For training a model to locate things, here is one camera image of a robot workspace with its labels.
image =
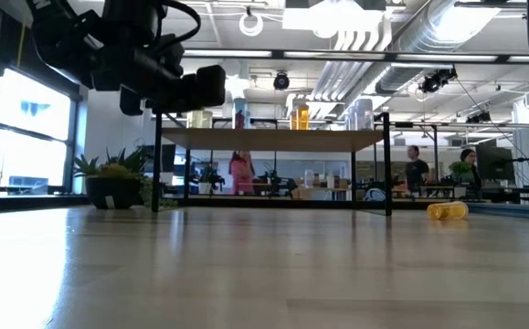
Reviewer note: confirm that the blue pill bottle pink pills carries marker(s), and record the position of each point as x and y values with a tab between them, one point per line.
239	119

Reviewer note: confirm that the blue pill bottle white cap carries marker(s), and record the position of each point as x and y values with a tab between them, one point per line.
248	121

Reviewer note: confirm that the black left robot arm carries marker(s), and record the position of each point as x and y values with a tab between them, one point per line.
63	41

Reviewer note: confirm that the black background robot arm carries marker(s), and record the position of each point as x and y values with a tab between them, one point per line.
211	180
275	185

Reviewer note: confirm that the wooden shelf black metal legs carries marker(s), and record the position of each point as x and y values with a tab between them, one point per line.
268	139

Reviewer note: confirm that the long ceiling light strip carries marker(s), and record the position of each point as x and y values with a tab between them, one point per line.
227	53

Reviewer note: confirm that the black computer monitor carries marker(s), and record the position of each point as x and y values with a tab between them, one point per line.
494	162
168	157

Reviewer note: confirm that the black ceiling spot lamp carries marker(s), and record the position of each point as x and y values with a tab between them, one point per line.
281	81

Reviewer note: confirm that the person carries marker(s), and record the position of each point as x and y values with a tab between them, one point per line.
242	176
417	173
469	156

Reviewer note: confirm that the green succulent in dark pot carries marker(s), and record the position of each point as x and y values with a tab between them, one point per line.
111	192

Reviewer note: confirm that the large bright window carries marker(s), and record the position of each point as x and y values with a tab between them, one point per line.
31	137

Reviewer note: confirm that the clear jar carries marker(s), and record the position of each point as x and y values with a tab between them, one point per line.
309	178

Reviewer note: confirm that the white ceiling pipe bundle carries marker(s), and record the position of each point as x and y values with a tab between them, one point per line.
351	59

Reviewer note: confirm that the brown cardboard box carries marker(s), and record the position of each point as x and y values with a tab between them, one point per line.
341	183

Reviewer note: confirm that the white round object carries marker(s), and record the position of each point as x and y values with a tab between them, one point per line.
374	195

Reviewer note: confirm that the background green potted plant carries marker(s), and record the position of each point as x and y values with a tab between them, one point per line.
459	170

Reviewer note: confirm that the small black ceiling fixture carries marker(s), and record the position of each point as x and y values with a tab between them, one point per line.
479	117

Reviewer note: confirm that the black aluminium table frame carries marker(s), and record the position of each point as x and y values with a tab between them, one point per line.
40	202

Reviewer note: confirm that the silver ventilation duct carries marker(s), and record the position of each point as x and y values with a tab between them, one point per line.
428	36

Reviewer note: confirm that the black ceiling camera cluster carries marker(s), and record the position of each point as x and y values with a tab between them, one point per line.
437	80

